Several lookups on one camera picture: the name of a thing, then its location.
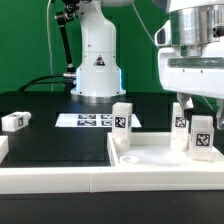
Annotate white hanging cable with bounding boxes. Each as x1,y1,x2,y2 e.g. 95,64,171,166
46,0,56,93

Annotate black cables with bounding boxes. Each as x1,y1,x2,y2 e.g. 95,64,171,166
18,73,78,93

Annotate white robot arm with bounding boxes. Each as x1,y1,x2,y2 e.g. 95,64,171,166
72,0,224,130

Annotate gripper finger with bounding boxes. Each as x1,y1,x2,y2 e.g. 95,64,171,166
177,93,194,115
216,99,224,130

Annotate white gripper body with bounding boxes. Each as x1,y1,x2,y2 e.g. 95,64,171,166
158,47,224,99

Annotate white U-shaped obstacle fence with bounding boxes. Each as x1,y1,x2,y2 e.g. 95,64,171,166
0,134,224,195

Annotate white square table top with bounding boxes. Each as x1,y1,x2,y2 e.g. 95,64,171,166
107,132,224,166

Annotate sheet with fiducial markers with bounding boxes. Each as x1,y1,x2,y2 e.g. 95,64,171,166
54,113,142,128

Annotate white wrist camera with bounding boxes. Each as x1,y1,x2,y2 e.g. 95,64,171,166
154,21,171,48

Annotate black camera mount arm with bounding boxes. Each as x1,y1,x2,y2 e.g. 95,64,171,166
55,0,80,76

